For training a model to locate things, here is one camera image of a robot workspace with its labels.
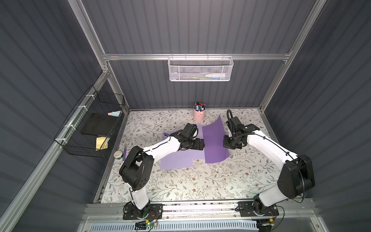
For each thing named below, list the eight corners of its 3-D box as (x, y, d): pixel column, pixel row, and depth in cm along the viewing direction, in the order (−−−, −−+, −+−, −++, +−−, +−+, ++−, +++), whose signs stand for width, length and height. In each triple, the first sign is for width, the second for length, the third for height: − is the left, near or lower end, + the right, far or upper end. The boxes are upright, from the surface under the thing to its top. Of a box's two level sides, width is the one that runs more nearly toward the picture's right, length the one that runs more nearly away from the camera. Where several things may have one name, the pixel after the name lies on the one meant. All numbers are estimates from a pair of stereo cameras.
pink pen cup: (192, 120, 116) (192, 108, 105) (195, 114, 120) (195, 101, 109) (202, 123, 114) (203, 111, 103) (204, 116, 119) (206, 103, 108)
